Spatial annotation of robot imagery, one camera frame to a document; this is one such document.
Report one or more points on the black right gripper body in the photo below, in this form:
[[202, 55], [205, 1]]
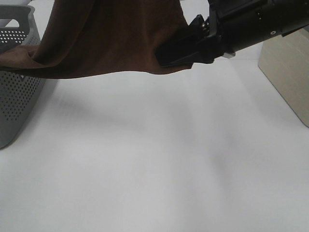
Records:
[[233, 25]]

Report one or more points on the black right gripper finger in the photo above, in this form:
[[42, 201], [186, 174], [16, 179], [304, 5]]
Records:
[[182, 47]]

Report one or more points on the brown towel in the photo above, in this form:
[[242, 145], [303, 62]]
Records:
[[93, 37]]

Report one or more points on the beige storage bin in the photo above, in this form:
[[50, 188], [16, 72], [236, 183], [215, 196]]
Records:
[[285, 63]]

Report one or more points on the grey perforated plastic basket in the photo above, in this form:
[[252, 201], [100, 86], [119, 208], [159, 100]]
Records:
[[18, 93]]

